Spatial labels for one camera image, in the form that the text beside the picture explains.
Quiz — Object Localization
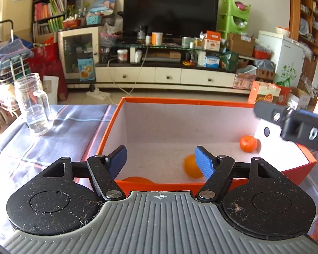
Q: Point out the orange tangerine box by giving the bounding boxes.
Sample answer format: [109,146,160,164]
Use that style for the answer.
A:
[183,154,203,179]

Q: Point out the orange tangerine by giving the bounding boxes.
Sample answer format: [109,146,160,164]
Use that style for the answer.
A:
[240,135,258,153]

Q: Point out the orange white gift box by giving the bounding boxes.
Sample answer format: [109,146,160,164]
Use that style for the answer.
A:
[248,81,281,104]

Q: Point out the orange cardboard box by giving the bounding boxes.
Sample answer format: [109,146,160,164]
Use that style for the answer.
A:
[98,98,317,194]

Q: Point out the white chest freezer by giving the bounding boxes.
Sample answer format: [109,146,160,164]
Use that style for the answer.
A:
[258,30,306,88]

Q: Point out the white power strip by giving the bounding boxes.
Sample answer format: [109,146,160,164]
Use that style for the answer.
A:
[86,89,110,101]

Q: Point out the blue plaid tablecloth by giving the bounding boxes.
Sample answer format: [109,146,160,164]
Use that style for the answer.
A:
[0,104,116,193]

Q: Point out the clear glass mason mug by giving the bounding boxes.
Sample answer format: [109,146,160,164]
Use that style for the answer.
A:
[14,73,54,135]

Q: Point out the white tv stand cabinet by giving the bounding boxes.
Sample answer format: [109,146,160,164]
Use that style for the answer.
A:
[95,47,250,95]

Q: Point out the wooden display shelf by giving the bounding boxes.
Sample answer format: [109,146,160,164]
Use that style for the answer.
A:
[289,0,318,56]

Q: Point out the green stacked plastic bins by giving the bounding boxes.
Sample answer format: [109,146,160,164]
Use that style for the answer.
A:
[218,0,251,39]

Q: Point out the white glass door cabinet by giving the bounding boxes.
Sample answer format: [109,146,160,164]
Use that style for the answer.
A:
[58,25,101,83]

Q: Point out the shopping trolley with bags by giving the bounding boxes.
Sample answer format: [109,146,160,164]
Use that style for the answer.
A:
[0,19,34,116]

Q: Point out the black flat screen television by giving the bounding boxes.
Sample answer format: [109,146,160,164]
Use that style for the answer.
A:
[123,0,219,38]

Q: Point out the black bookshelf with books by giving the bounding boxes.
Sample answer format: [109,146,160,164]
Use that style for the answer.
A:
[32,0,67,42]

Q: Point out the beige standing air conditioner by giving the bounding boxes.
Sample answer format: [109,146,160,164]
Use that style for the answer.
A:
[2,0,33,41]

